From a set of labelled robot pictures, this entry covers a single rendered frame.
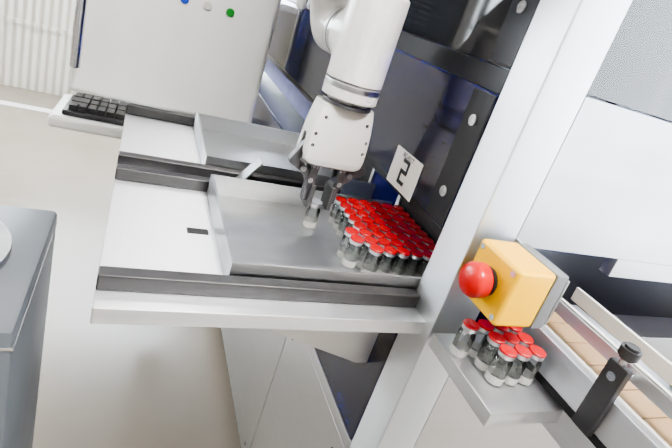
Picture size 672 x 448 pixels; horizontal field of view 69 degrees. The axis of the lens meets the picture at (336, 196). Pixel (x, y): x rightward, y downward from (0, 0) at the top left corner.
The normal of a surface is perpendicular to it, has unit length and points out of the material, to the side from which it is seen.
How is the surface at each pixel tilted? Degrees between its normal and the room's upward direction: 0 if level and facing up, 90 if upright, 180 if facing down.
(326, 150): 93
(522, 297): 90
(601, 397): 90
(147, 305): 0
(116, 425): 0
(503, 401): 0
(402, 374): 90
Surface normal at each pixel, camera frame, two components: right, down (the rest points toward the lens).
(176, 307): 0.29, -0.89
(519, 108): -0.90, -0.14
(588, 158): 0.31, 0.44
